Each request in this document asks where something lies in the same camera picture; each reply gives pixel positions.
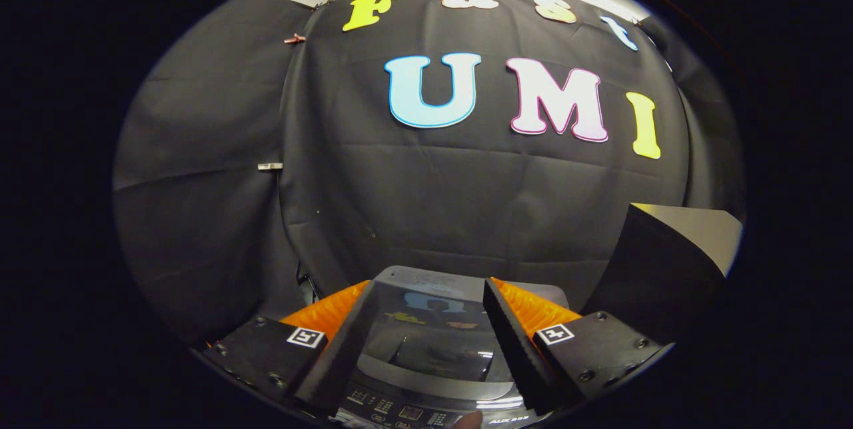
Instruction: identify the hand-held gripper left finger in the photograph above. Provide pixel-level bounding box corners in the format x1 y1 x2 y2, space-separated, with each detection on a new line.
203 280 377 416

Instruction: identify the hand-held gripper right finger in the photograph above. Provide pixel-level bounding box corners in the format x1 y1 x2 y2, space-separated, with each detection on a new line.
483 277 664 416

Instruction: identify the grey washing machine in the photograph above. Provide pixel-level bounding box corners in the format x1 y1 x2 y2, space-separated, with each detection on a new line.
333 266 570 429

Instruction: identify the grey metal cabinet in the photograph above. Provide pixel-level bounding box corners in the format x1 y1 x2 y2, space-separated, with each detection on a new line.
583 203 744 344

